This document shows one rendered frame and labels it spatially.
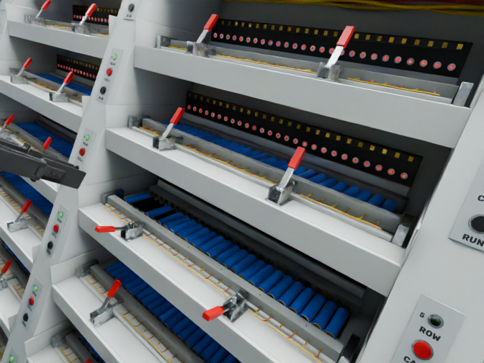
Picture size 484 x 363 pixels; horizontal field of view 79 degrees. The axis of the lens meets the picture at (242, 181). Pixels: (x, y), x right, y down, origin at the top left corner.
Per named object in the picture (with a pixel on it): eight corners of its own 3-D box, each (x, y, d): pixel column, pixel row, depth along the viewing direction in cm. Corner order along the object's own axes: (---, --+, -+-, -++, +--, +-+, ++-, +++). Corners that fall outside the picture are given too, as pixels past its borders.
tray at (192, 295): (326, 434, 36) (350, 383, 33) (78, 225, 67) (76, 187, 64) (368, 335, 52) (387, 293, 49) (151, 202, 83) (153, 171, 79)
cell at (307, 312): (323, 305, 50) (307, 328, 45) (313, 299, 51) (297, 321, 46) (326, 297, 50) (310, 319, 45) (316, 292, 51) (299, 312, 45)
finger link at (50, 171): (29, 158, 40) (39, 165, 39) (63, 170, 45) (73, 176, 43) (24, 168, 40) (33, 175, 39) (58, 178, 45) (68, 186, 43)
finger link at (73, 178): (42, 156, 42) (44, 158, 42) (84, 171, 48) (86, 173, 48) (31, 174, 42) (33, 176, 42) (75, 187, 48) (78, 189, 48)
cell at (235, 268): (255, 264, 58) (235, 279, 52) (248, 259, 58) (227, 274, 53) (256, 256, 57) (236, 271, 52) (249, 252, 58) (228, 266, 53)
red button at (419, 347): (427, 362, 31) (433, 348, 30) (410, 352, 31) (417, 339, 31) (427, 359, 31) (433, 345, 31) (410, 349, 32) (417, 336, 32)
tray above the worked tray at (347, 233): (387, 297, 35) (436, 193, 30) (105, 148, 65) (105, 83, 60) (411, 238, 51) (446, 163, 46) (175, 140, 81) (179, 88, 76)
